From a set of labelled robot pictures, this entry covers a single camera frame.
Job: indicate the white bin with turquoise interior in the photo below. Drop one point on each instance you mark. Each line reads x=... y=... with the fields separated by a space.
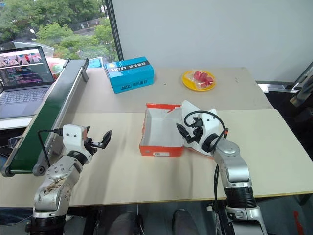
x=95 y=62

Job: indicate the white side desk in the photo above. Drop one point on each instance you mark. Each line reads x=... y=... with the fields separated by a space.
x=12 y=123

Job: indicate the clear plastic guard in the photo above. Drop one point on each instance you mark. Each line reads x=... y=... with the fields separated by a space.
x=14 y=142

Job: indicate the grey open laptop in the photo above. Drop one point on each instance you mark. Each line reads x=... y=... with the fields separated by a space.
x=24 y=71

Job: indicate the yellow plastic plate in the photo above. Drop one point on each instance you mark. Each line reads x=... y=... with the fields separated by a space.
x=189 y=84

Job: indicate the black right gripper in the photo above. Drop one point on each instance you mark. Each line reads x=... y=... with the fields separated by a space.
x=198 y=134

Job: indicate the black window pillar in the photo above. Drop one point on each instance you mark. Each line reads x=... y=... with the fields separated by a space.
x=116 y=29

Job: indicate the red box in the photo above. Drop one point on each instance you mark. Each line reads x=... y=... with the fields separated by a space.
x=161 y=149

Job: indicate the dark metal stand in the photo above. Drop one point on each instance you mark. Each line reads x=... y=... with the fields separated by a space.
x=303 y=95

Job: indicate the red floor object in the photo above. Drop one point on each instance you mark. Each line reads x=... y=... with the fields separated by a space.
x=297 y=222

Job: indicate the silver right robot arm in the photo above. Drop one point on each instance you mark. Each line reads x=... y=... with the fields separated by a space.
x=234 y=169

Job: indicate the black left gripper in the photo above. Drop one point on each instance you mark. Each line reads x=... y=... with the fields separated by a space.
x=90 y=147

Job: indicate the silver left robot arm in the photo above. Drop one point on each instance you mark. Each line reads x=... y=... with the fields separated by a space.
x=56 y=181

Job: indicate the green conveyor belt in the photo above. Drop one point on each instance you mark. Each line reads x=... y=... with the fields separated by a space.
x=49 y=110

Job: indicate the bag of red sweets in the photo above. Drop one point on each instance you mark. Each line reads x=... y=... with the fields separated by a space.
x=203 y=77

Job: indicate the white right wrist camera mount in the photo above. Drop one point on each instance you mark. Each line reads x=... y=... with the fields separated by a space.
x=211 y=124

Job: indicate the blue cardboard box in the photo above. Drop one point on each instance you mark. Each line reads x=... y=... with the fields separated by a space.
x=132 y=73

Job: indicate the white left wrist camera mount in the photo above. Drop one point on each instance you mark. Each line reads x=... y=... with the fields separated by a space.
x=72 y=134

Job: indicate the red green plastic bag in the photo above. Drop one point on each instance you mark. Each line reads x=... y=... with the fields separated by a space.
x=56 y=68

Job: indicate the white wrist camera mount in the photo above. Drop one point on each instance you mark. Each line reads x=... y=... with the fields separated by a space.
x=72 y=134
x=211 y=124

